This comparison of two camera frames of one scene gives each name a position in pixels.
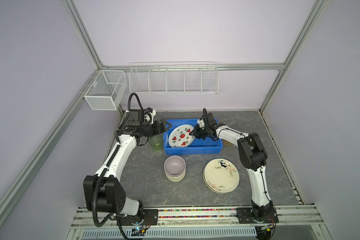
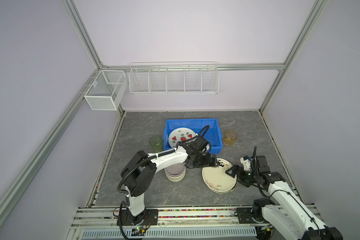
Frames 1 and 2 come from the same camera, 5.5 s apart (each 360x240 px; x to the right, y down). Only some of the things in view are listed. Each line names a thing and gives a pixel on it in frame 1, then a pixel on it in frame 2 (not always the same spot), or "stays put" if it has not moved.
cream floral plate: [221, 175] stays put
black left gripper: [157, 130] -> [207, 162]
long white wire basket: [174, 77] stays put
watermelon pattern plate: [179, 136] stays put
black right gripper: [195, 133] -> [235, 167]
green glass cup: [156, 142] stays put
